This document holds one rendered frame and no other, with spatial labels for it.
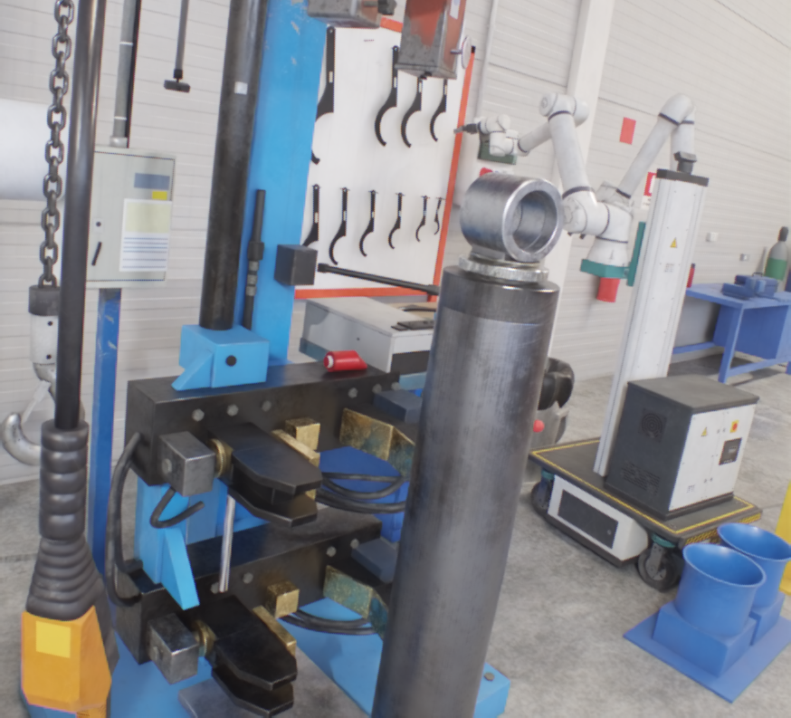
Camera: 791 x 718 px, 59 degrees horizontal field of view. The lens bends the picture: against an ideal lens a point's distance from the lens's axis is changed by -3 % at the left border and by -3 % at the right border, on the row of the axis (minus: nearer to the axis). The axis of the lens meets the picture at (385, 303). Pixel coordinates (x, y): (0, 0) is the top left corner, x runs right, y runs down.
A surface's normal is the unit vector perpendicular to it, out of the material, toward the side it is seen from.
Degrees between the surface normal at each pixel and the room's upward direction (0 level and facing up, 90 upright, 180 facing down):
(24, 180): 124
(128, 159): 90
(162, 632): 0
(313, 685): 0
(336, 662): 0
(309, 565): 90
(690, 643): 90
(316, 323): 90
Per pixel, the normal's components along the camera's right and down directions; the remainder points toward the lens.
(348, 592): -0.54, 0.09
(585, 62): 0.65, 0.24
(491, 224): -0.84, 0.23
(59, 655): -0.06, 0.19
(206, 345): -0.74, 0.03
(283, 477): 0.14, -0.97
